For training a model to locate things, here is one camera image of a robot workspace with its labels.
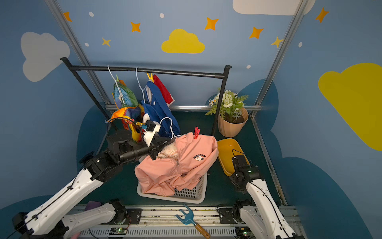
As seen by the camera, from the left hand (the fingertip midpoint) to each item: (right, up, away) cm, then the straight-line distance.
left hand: (171, 139), depth 61 cm
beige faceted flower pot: (+32, +3, +36) cm, 48 cm away
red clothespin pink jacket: (+11, +3, +5) cm, 12 cm away
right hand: (+34, -24, +19) cm, 46 cm away
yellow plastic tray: (+32, -9, +35) cm, 48 cm away
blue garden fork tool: (+7, -41, +12) cm, 44 cm away
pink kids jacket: (+2, -11, +7) cm, 14 cm away
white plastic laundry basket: (+12, -33, +21) cm, 41 cm away
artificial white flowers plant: (+32, +18, +26) cm, 45 cm away
